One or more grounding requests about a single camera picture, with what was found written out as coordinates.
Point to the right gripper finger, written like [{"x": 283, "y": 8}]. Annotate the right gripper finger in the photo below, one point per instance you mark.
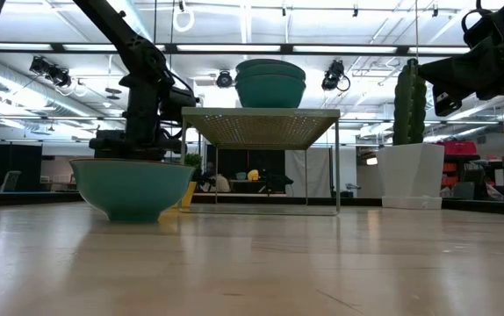
[
  {"x": 469, "y": 63},
  {"x": 449, "y": 74}
]

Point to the blue-white patterned teal bowl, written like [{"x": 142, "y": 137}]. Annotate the blue-white patterned teal bowl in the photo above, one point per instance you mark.
[
  {"x": 131, "y": 188},
  {"x": 269, "y": 94},
  {"x": 267, "y": 62},
  {"x": 269, "y": 71}
]

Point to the yellow plastic mini bowl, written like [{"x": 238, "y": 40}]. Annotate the yellow plastic mini bowl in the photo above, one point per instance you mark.
[{"x": 189, "y": 195}]

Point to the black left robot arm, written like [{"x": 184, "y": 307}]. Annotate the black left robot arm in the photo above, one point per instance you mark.
[{"x": 133, "y": 48}]

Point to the green potted plant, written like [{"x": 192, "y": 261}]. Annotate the green potted plant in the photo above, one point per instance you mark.
[{"x": 194, "y": 160}]

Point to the storage shelf with red bins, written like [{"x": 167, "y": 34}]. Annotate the storage shelf with red bins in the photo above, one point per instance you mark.
[{"x": 458, "y": 148}]

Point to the person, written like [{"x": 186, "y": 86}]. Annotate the person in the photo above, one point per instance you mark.
[{"x": 219, "y": 182}]

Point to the black ceiling spotlight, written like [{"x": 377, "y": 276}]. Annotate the black ceiling spotlight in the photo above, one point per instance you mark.
[
  {"x": 333, "y": 75},
  {"x": 52, "y": 72}
]

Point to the white hexagonal plant pot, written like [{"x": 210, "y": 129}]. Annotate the white hexagonal plant pot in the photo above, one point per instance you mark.
[{"x": 410, "y": 175}]

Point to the black partition panel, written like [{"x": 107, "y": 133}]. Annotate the black partition panel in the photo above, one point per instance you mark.
[{"x": 243, "y": 160}]

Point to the pale green perforated metal shelf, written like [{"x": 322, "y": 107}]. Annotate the pale green perforated metal shelf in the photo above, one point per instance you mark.
[{"x": 261, "y": 127}]

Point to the overhead crossbar with light strips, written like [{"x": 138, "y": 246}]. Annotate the overhead crossbar with light strips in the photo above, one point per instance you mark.
[{"x": 287, "y": 48}]

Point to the black overhead camera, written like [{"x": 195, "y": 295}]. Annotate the black overhead camera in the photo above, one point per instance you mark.
[{"x": 224, "y": 79}]

